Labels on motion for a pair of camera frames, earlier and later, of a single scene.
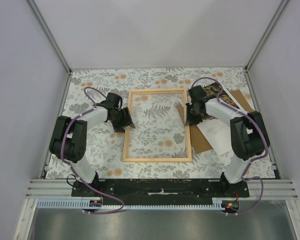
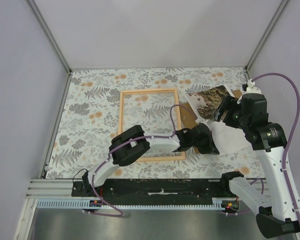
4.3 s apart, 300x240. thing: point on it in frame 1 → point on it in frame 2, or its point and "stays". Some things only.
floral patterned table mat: [158, 146] stays
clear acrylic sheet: [159, 131] stays
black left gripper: [127, 121] → [210, 148]
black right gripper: [189, 119] → [230, 104]
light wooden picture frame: [189, 159] → [182, 157]
